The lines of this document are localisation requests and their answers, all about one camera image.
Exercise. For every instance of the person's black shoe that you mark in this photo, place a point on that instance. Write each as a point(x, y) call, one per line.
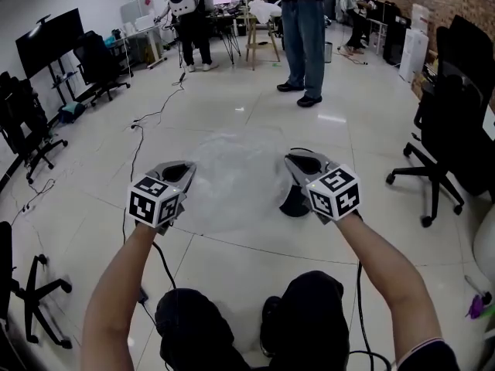
point(267, 323)

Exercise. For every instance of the white rounded object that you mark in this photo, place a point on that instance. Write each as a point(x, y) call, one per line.
point(485, 246)

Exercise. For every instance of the person's left forearm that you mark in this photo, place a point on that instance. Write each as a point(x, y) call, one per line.
point(116, 280)

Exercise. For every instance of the black flat screen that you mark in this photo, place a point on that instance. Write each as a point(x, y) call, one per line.
point(50, 43)

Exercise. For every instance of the white plastic bag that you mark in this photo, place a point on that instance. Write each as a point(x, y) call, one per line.
point(265, 9)

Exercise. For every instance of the purple object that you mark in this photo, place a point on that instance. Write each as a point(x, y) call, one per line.
point(477, 305)

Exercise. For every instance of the large black office chair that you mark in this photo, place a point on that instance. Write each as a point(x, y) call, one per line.
point(452, 130)

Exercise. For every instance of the teal bag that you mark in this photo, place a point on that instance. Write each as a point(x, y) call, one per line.
point(71, 111)

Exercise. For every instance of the black power adapter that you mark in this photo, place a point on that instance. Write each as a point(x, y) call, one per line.
point(143, 296)

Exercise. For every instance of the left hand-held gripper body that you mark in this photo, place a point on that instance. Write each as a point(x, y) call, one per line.
point(152, 203)

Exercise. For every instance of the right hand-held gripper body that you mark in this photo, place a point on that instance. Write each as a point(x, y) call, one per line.
point(334, 191)

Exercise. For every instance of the wooden stool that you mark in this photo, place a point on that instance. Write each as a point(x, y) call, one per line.
point(263, 41)

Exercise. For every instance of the small metal bin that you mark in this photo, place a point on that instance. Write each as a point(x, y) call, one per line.
point(328, 52)

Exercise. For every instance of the person's dark shirt sleeve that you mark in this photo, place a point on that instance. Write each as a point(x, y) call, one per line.
point(427, 356)

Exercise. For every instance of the person's right leg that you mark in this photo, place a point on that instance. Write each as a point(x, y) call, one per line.
point(313, 315)

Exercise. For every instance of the clear plastic trash bag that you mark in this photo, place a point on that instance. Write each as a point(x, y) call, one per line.
point(236, 184)

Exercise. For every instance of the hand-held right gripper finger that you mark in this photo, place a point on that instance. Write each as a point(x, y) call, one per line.
point(323, 159)
point(295, 170)

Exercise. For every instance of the white desk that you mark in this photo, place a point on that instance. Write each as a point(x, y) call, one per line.
point(145, 41)

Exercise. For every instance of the black screen stand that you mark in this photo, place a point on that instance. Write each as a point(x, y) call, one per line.
point(63, 81)

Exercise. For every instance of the white tall box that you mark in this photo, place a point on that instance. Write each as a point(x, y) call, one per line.
point(413, 52)

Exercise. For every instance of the person's left leg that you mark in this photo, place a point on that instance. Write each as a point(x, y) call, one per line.
point(193, 331)

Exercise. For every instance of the black wastebasket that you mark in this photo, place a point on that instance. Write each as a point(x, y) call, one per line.
point(295, 205)

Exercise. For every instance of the person's right forearm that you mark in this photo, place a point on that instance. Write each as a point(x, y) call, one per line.
point(386, 273)

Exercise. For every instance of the person's leg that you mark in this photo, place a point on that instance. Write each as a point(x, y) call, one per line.
point(313, 315)
point(193, 331)

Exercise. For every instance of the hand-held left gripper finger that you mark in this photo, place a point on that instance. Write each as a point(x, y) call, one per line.
point(191, 174)
point(167, 164)

